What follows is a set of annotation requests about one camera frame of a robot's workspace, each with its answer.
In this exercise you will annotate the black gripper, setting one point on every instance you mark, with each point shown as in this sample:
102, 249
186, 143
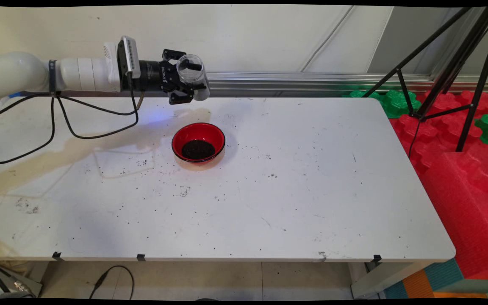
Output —
155, 76

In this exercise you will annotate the clear jar with dark grains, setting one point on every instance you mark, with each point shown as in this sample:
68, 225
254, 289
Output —
191, 78

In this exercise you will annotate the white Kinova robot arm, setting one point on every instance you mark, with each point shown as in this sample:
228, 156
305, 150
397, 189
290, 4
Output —
15, 72

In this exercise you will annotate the red bowl with black rim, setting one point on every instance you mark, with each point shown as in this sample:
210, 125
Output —
198, 130

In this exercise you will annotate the dark grains pile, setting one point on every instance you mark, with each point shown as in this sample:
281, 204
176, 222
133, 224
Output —
198, 150

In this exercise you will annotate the blue tape piece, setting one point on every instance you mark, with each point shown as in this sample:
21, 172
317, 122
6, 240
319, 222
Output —
17, 94

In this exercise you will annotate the grey table leg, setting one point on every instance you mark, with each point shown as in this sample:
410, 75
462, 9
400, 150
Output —
34, 288
379, 279

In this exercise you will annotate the red foam puzzle block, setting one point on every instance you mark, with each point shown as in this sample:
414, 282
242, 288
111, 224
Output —
451, 101
434, 140

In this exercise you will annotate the black tripod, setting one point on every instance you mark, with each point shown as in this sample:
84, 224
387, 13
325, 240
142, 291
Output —
459, 59

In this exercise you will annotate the multicolour foam floor mat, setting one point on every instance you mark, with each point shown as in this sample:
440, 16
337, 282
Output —
443, 273

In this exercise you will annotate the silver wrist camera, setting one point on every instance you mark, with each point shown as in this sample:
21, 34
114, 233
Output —
130, 57

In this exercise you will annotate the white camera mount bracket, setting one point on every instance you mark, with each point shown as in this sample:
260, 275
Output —
110, 53

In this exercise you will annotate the aluminium wall rail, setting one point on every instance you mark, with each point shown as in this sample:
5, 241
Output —
290, 80

